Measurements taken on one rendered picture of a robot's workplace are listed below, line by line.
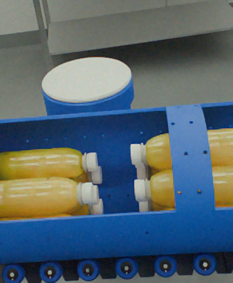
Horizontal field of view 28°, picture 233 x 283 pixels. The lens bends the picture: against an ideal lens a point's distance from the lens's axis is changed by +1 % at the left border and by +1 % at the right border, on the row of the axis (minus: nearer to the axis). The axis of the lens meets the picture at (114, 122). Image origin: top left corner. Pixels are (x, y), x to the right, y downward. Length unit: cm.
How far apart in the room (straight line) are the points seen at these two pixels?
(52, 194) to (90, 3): 352
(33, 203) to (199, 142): 32
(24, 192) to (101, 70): 69
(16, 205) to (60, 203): 8
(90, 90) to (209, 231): 68
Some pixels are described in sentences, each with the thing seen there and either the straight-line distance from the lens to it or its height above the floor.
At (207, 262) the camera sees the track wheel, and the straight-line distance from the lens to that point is 95.
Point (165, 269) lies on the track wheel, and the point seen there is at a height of 96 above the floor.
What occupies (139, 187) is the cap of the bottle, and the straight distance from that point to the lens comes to 87.
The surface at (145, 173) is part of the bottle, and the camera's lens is 102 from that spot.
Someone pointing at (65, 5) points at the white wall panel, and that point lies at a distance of 430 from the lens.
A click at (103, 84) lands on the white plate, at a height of 104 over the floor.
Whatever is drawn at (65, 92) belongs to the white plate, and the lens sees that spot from 139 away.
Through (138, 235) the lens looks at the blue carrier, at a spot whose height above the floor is 109.
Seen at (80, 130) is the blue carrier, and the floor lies 113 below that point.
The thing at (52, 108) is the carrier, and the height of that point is 99.
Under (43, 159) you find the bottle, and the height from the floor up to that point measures 113.
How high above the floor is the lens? 170
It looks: 33 degrees down
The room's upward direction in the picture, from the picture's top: 7 degrees counter-clockwise
